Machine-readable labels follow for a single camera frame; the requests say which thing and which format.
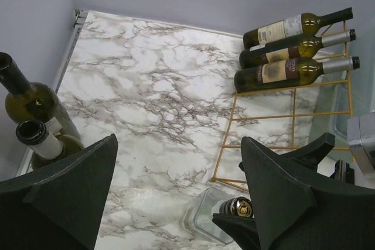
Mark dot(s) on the wine bottle brown label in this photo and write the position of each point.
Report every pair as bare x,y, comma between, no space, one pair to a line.
303,45

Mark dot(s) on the wine bottle white label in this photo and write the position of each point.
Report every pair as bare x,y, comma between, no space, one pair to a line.
296,25

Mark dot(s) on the front dark wine bottle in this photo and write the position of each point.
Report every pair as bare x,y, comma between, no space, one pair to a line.
46,147

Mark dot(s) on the gold wire wine rack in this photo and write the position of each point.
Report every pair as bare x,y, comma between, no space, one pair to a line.
281,119

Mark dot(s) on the clear glass bottle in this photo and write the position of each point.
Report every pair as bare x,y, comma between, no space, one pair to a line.
198,214

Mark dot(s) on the dark wine bottle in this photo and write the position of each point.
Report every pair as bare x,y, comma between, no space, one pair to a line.
32,100
46,147

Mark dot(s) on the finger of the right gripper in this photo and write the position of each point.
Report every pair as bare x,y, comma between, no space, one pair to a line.
242,230

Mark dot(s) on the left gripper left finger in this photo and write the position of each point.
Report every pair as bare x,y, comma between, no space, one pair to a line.
59,206

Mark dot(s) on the rear dark wine bottle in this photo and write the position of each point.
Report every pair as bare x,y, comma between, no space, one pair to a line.
32,100

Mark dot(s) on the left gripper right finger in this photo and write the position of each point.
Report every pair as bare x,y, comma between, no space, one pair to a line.
297,208

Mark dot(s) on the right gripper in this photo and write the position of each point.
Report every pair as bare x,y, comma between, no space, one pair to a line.
310,155

